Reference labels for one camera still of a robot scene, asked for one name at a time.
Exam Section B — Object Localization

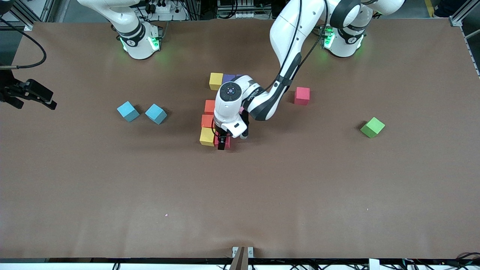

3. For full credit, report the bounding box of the yellow foam block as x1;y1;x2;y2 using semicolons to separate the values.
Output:
209;72;224;91
199;127;216;147

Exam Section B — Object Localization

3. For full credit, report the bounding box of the green foam block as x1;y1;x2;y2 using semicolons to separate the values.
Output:
360;117;386;139

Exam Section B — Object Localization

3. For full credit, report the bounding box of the blue foam block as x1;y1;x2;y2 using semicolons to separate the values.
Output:
145;103;168;125
117;101;140;123

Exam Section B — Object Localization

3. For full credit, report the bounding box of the white power strip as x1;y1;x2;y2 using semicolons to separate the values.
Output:
235;10;264;19
144;0;188;21

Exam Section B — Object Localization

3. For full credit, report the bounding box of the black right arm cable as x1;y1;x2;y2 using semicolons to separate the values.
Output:
0;18;47;70

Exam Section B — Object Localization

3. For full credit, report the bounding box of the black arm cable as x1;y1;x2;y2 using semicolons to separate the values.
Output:
0;18;47;70
212;0;330;145

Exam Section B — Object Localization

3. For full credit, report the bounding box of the aluminium frame rail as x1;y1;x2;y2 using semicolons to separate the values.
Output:
448;6;480;27
0;0;55;31

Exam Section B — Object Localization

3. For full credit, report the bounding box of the metal table edge bracket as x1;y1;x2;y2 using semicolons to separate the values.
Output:
232;246;254;258

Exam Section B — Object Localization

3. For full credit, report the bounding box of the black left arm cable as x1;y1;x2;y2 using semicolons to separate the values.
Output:
212;0;330;145

